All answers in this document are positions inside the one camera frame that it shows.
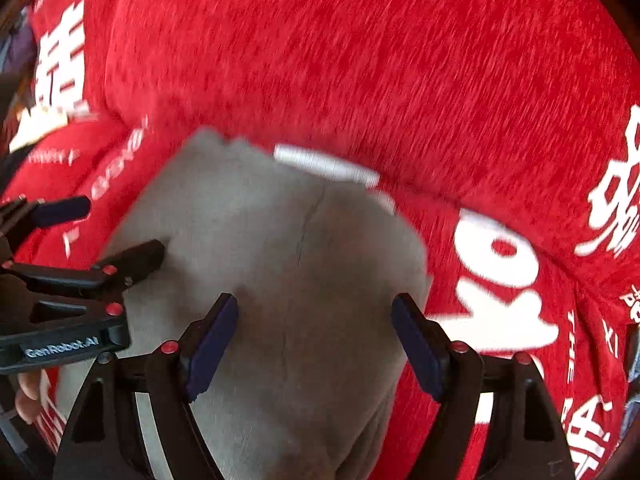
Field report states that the grey small garment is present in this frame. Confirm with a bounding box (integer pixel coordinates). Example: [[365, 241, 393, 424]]
[[57, 127, 434, 480]]

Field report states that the person's left hand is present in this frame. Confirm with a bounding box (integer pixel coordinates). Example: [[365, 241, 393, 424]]
[[14, 370, 44, 424]]

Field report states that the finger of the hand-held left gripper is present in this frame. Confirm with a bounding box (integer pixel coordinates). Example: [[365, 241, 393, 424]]
[[0, 239, 167, 342], [0, 195, 93, 257]]

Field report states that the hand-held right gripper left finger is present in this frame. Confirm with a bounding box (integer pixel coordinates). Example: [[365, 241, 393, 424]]
[[52, 292, 240, 480]]

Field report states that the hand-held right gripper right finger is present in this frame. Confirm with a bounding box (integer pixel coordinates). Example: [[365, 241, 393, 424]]
[[391, 293, 577, 480]]

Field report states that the red printed blanket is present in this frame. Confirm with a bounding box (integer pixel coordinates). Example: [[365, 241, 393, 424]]
[[0, 0, 640, 480]]

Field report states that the cream garment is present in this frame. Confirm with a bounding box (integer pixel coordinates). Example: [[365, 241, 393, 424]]
[[9, 107, 69, 153]]

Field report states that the purple garment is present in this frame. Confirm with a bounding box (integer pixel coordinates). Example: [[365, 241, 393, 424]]
[[0, 19, 39, 72]]

